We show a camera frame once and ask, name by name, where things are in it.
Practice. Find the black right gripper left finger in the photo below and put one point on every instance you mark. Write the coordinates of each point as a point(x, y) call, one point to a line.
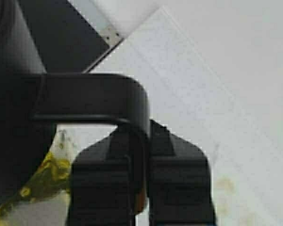
point(105, 179)

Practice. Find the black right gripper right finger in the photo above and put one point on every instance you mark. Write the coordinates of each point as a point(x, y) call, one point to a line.
point(179, 181)

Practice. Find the glass oil jug black lid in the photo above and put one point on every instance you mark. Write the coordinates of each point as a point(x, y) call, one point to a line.
point(47, 119)

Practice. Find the stainless steel kitchen stove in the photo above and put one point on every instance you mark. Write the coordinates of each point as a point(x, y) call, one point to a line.
point(71, 36)

